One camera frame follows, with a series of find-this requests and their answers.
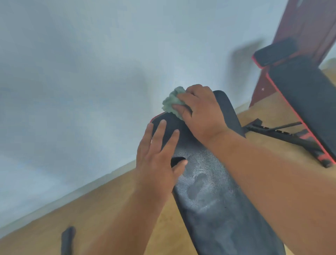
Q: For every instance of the person's right hand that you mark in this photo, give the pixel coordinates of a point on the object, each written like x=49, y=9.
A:
x=207, y=118

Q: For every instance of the person's left hand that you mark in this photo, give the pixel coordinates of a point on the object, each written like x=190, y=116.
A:
x=155, y=173

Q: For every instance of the green cleaning cloth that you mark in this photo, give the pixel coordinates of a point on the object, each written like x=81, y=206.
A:
x=170, y=102

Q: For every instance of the black weight bench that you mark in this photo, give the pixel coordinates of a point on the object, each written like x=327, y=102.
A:
x=309, y=99
x=210, y=210

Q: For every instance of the person's left forearm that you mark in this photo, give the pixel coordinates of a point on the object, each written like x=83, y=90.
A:
x=126, y=231

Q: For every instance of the person's right forearm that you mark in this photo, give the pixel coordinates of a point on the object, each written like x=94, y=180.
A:
x=275, y=189

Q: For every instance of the red-brown wooden door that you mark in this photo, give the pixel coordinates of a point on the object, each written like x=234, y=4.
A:
x=315, y=21

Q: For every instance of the black metal frame with bolts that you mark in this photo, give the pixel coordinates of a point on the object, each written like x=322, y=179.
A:
x=67, y=243

